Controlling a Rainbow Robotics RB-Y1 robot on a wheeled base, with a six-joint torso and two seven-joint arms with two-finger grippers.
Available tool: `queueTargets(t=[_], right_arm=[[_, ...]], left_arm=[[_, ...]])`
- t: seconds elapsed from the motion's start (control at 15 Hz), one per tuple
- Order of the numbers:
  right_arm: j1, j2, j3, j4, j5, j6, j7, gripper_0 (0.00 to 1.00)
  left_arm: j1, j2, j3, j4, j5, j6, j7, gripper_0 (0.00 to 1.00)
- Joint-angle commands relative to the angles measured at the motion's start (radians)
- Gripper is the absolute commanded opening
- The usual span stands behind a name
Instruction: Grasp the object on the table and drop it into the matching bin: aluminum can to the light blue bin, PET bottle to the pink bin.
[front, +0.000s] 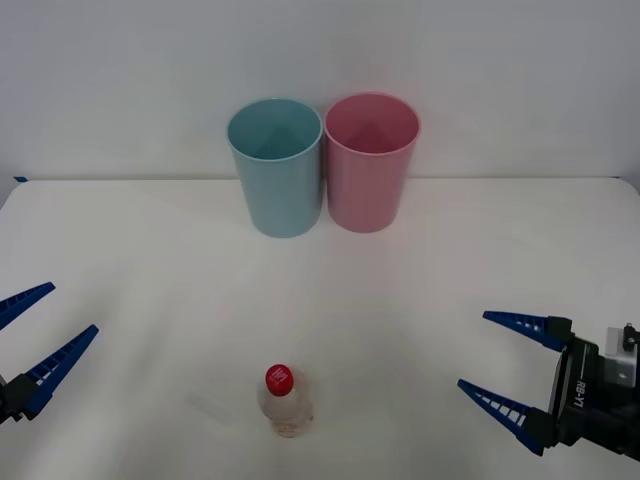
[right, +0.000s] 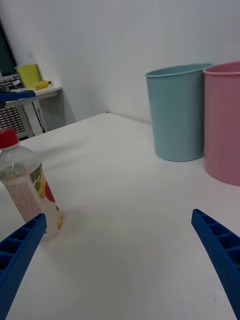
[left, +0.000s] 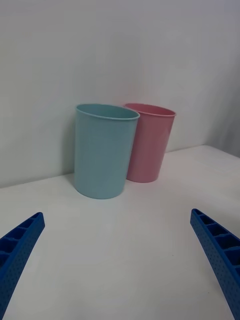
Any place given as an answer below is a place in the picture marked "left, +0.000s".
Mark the pale blue plastic bin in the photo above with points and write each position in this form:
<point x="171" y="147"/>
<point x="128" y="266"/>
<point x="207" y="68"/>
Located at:
<point x="102" y="160"/>

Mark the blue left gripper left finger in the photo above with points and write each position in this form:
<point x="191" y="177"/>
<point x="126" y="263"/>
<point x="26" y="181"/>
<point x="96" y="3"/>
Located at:
<point x="17" y="252"/>

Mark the pink plastic bin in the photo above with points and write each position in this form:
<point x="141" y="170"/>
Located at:
<point x="152" y="147"/>

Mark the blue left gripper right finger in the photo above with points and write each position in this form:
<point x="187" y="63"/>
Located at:
<point x="220" y="252"/>

